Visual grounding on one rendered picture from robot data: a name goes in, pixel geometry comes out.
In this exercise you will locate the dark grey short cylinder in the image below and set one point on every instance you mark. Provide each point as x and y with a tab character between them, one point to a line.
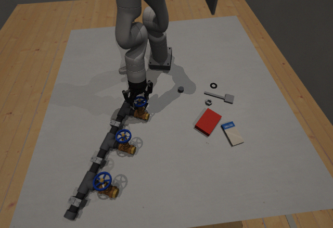
180	89

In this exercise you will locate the red box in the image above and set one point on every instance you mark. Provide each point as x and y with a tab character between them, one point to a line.
207	122

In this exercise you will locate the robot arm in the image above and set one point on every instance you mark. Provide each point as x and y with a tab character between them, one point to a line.
134	36

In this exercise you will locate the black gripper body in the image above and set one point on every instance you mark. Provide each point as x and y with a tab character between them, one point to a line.
137	86

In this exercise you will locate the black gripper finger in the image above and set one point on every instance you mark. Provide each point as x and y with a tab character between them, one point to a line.
131	98
149	90

